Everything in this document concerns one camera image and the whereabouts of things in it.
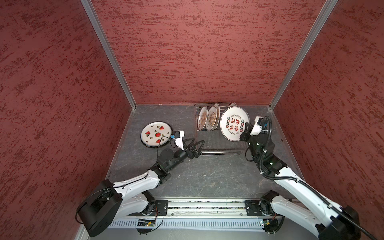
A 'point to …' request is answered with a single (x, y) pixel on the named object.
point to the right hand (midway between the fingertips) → (243, 125)
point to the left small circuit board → (144, 222)
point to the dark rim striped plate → (150, 136)
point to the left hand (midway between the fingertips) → (200, 143)
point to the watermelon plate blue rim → (157, 124)
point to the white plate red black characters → (233, 122)
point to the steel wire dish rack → (215, 144)
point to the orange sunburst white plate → (202, 117)
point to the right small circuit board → (270, 226)
